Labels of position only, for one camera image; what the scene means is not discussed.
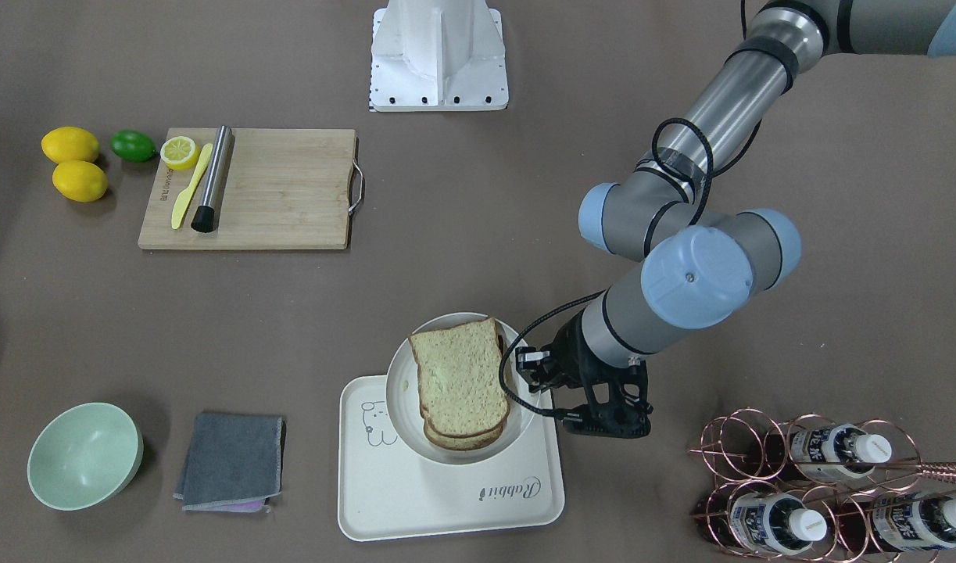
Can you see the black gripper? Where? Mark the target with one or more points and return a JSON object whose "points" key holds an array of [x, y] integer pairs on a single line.
{"points": [[573, 349]]}

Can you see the yellow plastic knife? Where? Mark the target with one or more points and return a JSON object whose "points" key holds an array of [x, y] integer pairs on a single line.
{"points": [[184, 198]]}

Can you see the mint green bowl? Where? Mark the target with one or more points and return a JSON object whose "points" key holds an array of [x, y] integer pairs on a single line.
{"points": [[84, 457]]}

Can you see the plain bread slice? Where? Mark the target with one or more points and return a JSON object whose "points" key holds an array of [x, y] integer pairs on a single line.
{"points": [[458, 378]]}

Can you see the green lime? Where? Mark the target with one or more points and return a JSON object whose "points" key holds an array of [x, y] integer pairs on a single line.
{"points": [[133, 146]]}

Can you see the copper wire bottle rack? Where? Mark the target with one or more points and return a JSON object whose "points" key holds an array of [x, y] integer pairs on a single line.
{"points": [[725, 440]]}

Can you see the grey folded cloth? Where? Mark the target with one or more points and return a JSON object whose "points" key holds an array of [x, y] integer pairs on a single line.
{"points": [[233, 463]]}

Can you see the steel muddler black tip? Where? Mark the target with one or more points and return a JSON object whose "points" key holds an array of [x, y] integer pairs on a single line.
{"points": [[205, 219]]}

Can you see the bread slice with egg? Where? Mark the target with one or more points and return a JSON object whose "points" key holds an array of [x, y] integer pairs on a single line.
{"points": [[463, 443]]}

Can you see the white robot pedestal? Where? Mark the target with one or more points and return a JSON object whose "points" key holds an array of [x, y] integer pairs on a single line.
{"points": [[438, 56]]}

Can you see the cream serving tray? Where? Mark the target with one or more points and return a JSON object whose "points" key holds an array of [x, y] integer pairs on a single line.
{"points": [[386, 491]]}

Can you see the wooden cutting board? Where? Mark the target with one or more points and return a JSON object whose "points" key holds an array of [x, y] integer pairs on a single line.
{"points": [[284, 189]]}

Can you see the yellow lemon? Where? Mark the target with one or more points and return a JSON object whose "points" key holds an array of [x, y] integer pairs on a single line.
{"points": [[79, 181], [70, 143]]}

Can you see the dark drink bottle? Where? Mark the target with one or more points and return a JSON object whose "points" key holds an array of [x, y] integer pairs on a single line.
{"points": [[830, 454], [767, 524], [897, 524]]}

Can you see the half lemon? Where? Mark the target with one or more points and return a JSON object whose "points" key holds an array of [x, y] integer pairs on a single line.
{"points": [[179, 153]]}

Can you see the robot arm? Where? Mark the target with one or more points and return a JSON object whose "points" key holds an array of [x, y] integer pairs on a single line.
{"points": [[695, 268]]}

